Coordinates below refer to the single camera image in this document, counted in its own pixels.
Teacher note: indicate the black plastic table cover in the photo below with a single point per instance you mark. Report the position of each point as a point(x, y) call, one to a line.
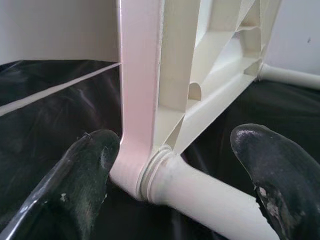
point(50, 120)

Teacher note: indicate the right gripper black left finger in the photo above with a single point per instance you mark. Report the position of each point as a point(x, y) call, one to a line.
point(70, 180)

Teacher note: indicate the white plastic table leg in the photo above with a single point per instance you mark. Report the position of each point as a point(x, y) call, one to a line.
point(205, 190)
point(292, 76)

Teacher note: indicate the white tape strip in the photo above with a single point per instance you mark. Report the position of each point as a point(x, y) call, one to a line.
point(50, 88)

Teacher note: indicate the white plastic children table top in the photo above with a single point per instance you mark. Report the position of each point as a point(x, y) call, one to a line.
point(140, 75)

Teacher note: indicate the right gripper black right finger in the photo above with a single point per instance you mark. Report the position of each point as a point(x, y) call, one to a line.
point(282, 180)

